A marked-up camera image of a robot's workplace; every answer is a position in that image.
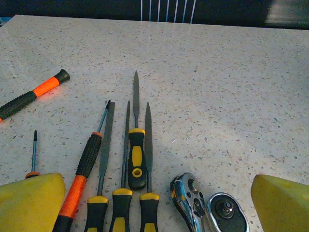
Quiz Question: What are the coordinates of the thin round file yellow handle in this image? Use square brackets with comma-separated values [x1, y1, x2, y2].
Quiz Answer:
[108, 101, 134, 232]

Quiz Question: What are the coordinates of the long orange black screwdriver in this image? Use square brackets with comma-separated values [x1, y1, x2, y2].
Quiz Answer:
[52, 100, 112, 232]

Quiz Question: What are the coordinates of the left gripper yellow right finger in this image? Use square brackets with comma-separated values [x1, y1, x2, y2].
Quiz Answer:
[250, 174, 309, 232]

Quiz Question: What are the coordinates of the orange black capped screwdriver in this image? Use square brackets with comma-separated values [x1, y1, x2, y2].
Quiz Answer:
[0, 69, 70, 123]

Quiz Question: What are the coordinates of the half-round file yellow black handle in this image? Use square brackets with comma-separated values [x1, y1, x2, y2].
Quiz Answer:
[139, 101, 160, 232]

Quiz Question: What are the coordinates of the small orange black precision screwdriver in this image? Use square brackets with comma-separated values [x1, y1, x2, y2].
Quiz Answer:
[25, 130, 41, 179]

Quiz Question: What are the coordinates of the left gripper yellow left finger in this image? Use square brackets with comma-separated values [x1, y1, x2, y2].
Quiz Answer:
[0, 173, 66, 232]

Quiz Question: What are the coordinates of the pointed file yellow black handle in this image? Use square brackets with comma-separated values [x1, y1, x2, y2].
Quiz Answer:
[127, 70, 147, 190]

